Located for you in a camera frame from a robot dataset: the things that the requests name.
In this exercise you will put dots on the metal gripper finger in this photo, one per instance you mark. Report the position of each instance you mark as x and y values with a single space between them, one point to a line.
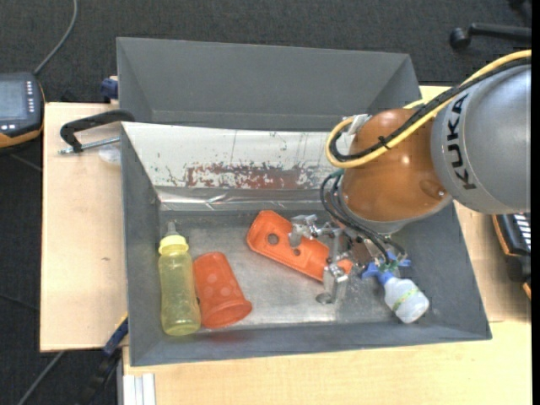
336 283
303 226

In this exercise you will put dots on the orange plastic piece with holes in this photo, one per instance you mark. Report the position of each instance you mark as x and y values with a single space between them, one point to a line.
274 239

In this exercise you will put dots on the white spray bottle blue head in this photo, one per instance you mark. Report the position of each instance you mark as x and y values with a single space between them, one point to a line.
405 298

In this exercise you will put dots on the orange plastic cup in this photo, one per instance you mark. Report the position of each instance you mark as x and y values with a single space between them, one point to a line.
219 289

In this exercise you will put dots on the yellow baby bottle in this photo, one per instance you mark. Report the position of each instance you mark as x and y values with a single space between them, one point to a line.
178 285

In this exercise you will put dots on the grey metal bin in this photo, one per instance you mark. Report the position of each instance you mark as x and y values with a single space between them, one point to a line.
270 82

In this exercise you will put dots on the pale wood board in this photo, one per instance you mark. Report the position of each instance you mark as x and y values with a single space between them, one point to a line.
80 226

